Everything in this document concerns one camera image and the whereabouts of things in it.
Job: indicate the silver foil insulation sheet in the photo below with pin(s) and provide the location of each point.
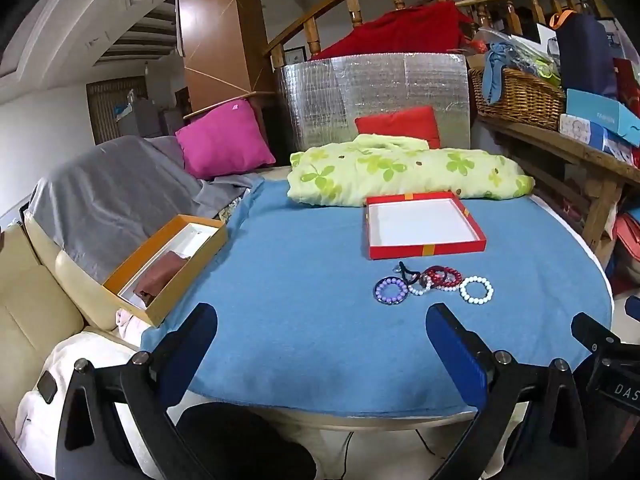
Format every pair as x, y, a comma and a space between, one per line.
320, 100

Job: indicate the framed picture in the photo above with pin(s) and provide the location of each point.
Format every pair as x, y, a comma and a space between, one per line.
295, 54

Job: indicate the wooden stair banister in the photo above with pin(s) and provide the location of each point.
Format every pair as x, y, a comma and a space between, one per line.
314, 35

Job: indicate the beige sofa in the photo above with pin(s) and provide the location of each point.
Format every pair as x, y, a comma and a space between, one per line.
35, 300

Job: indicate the red cushion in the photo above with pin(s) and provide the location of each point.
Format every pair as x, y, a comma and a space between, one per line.
400, 125

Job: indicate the green floral quilt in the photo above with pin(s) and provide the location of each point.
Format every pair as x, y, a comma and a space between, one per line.
400, 170

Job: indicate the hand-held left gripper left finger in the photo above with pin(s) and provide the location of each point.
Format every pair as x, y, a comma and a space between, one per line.
192, 341

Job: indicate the black round stool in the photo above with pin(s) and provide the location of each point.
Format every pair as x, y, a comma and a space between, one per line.
240, 440

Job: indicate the dark red bangle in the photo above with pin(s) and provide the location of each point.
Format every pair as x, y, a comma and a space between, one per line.
426, 277

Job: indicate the pink bag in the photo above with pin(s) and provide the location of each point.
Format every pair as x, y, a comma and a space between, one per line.
627, 245

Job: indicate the white patterned tissue box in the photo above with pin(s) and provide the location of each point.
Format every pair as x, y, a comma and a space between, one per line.
580, 130

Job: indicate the pink pillow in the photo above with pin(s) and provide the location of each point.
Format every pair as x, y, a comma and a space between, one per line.
225, 140

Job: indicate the pale pink cloth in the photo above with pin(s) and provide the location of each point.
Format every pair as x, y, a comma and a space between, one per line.
131, 321

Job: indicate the blue cloth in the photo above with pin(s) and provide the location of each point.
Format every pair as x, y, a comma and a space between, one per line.
495, 75

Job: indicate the yellow green packet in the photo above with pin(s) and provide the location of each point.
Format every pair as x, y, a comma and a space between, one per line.
545, 67

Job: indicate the blue blanket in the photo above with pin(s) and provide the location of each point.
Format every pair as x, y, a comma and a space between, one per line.
300, 310

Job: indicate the red gift bag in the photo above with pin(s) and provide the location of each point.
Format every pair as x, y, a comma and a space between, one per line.
627, 85

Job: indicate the wooden bench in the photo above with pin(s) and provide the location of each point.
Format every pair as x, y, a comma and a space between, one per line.
550, 145

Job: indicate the blue cardboard box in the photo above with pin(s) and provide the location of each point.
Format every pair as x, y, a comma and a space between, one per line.
600, 115

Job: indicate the small black device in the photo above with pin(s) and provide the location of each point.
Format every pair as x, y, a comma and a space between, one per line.
48, 388

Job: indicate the wooden lattice door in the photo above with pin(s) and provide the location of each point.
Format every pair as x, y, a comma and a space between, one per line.
102, 110

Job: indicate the wicker basket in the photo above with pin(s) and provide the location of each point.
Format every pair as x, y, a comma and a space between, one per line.
520, 100

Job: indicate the red cardboard box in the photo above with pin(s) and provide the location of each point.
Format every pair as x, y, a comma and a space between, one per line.
425, 251

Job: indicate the navy bag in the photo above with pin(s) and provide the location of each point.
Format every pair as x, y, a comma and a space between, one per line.
585, 55

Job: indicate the grey sheet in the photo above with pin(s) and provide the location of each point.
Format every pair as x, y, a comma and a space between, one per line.
110, 195

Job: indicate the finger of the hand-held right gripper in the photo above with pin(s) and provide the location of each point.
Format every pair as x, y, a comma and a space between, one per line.
592, 332

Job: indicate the red cloth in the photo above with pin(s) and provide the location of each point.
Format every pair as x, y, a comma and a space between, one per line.
400, 35

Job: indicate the brown folded cloth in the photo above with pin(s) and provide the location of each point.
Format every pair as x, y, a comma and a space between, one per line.
160, 275

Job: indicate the brown wooden column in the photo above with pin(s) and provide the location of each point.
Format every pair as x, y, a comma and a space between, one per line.
215, 35

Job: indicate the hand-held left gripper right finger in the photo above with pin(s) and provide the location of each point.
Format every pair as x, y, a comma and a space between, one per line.
457, 350

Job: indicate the white blanket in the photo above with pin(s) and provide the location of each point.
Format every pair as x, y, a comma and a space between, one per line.
30, 425

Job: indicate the orange cardboard box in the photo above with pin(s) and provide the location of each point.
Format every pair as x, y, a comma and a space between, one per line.
185, 285

